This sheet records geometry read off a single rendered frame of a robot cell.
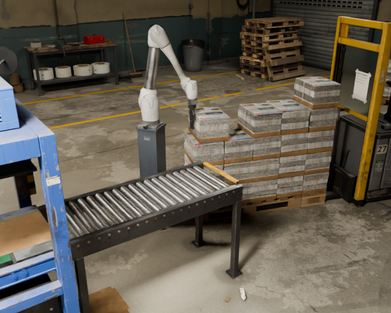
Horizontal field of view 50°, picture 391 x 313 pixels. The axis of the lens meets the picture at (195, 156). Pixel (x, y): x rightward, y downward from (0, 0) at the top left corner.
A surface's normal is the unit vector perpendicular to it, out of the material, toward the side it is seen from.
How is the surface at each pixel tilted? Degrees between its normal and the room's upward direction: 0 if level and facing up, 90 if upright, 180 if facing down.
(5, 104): 90
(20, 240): 0
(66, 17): 90
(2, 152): 90
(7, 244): 0
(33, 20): 90
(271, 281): 0
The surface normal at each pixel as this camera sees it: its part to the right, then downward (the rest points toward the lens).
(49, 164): 0.56, 0.33
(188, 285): 0.00, -0.92
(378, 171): 0.28, 0.38
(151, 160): -0.36, 0.36
